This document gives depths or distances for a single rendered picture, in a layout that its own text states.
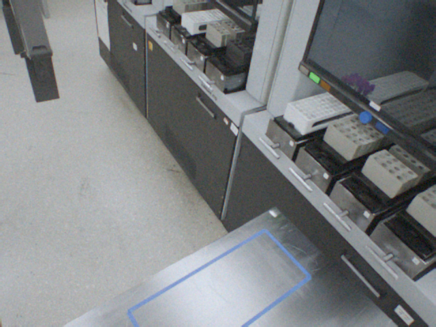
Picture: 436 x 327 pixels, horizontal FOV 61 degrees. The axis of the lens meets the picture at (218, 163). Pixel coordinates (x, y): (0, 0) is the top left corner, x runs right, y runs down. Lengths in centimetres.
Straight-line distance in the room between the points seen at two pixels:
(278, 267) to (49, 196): 146
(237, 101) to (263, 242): 68
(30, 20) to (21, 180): 173
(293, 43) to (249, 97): 31
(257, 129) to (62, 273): 103
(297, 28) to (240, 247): 68
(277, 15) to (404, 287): 85
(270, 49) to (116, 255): 110
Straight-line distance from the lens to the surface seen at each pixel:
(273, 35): 128
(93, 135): 236
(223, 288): 77
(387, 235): 102
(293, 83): 123
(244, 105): 137
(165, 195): 199
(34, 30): 48
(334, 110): 124
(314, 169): 111
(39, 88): 54
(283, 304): 78
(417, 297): 106
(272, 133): 121
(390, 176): 105
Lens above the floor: 149
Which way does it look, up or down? 43 degrees down
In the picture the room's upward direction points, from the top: 9 degrees clockwise
